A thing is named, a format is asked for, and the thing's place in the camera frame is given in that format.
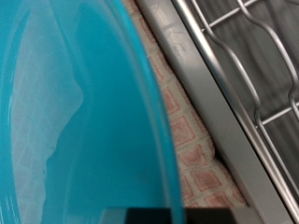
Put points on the teal plastic plate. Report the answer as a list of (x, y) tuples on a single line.
[(118, 124)]

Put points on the grey plastic drain tray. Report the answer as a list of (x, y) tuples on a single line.
[(264, 62)]

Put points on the pink checkered cloth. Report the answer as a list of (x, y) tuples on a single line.
[(190, 155)]

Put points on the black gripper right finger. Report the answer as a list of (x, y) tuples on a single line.
[(224, 216)]

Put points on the grey plastic crate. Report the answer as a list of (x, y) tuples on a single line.
[(211, 102)]

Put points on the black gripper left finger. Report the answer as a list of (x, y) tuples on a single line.
[(137, 216)]

